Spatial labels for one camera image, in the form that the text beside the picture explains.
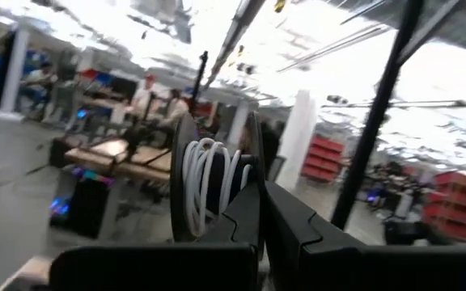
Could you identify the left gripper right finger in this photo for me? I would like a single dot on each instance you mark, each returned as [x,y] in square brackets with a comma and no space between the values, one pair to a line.
[338,266]

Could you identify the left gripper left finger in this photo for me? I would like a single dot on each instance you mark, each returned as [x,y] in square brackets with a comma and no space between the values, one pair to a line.
[156,271]

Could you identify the black computer tower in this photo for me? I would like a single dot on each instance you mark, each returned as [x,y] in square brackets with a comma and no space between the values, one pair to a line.
[83,210]

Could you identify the red bin shelf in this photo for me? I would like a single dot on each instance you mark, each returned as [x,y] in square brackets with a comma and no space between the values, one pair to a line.
[459,206]
[322,159]

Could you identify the wooden work table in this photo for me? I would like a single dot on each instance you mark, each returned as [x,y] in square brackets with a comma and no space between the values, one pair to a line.
[95,155]

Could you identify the white pillar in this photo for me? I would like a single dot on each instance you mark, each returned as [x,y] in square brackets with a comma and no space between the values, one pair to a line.
[14,68]
[297,137]

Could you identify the person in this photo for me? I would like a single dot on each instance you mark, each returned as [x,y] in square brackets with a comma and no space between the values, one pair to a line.
[271,145]
[142,99]
[39,81]
[174,115]

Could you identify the thin black pole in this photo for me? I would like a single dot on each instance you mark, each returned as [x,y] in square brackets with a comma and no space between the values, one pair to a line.
[200,81]

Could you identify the black overhead light bar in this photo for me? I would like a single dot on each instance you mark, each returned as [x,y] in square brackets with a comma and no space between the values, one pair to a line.
[233,36]

